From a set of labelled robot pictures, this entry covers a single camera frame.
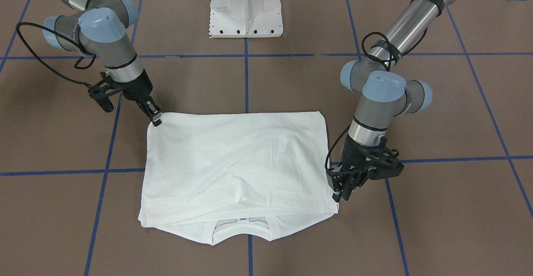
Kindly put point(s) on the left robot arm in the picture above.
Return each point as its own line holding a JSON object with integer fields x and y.
{"x": 384, "y": 95}

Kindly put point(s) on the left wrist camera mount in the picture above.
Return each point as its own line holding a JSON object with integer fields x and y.
{"x": 383, "y": 163}

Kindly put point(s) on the white long-sleeve printed shirt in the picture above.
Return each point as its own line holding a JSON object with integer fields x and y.
{"x": 210, "y": 177}

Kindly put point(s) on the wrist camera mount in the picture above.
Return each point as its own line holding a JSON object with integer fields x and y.
{"x": 383, "y": 163}
{"x": 102, "y": 90}

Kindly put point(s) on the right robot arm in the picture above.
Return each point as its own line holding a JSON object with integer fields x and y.
{"x": 98, "y": 29}

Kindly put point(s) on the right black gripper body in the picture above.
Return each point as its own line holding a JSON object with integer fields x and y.
{"x": 138, "y": 88}

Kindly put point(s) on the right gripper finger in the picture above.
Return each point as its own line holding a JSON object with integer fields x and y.
{"x": 156, "y": 113}
{"x": 145, "y": 107}

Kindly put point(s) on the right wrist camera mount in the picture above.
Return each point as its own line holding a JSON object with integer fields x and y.
{"x": 102, "y": 90}

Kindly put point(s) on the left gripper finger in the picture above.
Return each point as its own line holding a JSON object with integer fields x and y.
{"x": 337, "y": 177}
{"x": 350, "y": 183}

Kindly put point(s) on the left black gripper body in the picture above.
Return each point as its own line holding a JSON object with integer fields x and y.
{"x": 351, "y": 156}

